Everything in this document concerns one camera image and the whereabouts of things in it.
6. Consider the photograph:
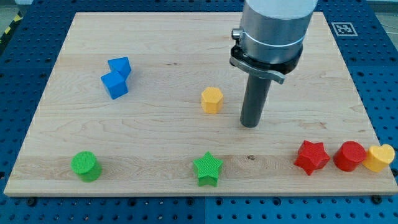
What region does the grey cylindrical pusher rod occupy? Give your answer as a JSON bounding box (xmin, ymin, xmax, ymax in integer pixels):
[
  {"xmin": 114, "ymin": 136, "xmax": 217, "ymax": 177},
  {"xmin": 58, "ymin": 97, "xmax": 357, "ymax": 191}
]
[{"xmin": 240, "ymin": 75, "xmax": 271, "ymax": 128}]

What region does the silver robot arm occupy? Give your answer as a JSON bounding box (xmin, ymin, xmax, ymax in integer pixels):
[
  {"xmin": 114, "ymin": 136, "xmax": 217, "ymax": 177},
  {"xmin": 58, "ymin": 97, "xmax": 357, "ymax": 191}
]
[{"xmin": 229, "ymin": 0, "xmax": 318, "ymax": 128}]

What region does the yellow hexagon block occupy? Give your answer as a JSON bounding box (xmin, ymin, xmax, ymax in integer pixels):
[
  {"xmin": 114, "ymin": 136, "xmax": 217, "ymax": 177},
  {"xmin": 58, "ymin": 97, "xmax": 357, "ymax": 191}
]
[{"xmin": 201, "ymin": 86, "xmax": 224, "ymax": 114}]

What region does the yellow heart block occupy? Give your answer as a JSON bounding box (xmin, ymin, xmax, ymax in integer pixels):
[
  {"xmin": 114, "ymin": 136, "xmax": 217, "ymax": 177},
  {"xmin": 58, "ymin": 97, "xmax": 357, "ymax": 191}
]
[{"xmin": 363, "ymin": 144, "xmax": 395, "ymax": 172}]

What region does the red star block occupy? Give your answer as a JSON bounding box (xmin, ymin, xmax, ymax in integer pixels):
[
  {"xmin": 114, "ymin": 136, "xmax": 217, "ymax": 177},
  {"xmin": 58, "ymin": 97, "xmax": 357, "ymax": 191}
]
[{"xmin": 294, "ymin": 140, "xmax": 330, "ymax": 175}]

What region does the green star block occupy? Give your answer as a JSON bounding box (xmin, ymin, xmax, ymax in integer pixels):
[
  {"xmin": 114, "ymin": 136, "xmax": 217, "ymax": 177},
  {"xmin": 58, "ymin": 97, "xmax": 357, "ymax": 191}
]
[{"xmin": 193, "ymin": 151, "xmax": 223, "ymax": 187}]

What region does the fiducial marker tag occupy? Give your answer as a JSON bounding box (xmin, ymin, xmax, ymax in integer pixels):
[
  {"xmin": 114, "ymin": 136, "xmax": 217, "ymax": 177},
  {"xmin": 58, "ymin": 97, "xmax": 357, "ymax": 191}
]
[{"xmin": 331, "ymin": 22, "xmax": 358, "ymax": 37}]

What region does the red cylinder block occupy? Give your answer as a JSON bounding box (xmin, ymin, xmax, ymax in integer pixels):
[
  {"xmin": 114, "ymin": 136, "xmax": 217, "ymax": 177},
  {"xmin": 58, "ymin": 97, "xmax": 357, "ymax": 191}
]
[{"xmin": 333, "ymin": 141, "xmax": 366, "ymax": 172}]

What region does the wooden board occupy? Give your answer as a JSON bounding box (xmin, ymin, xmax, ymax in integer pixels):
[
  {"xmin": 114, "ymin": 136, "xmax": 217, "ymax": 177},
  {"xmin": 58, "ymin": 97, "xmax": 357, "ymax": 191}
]
[{"xmin": 4, "ymin": 12, "xmax": 397, "ymax": 197}]

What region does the blue triangle block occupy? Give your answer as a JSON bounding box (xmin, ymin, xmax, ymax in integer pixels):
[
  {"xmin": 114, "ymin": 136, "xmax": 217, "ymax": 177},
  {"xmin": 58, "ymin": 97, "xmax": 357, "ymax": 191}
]
[{"xmin": 108, "ymin": 57, "xmax": 132, "ymax": 80}]

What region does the blue cube block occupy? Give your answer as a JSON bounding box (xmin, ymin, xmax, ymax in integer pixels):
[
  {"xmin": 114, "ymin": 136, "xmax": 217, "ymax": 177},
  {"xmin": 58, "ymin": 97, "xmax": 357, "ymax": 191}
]
[{"xmin": 101, "ymin": 72, "xmax": 128, "ymax": 100}]

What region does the green cylinder block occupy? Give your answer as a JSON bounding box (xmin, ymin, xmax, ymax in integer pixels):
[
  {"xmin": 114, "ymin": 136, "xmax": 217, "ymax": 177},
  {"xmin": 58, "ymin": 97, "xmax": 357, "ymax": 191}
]
[{"xmin": 70, "ymin": 151, "xmax": 102, "ymax": 182}]

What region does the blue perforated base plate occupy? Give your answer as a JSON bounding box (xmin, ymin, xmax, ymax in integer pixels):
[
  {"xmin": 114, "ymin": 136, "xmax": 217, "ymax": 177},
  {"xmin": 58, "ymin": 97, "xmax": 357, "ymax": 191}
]
[{"xmin": 1, "ymin": 0, "xmax": 397, "ymax": 223}]

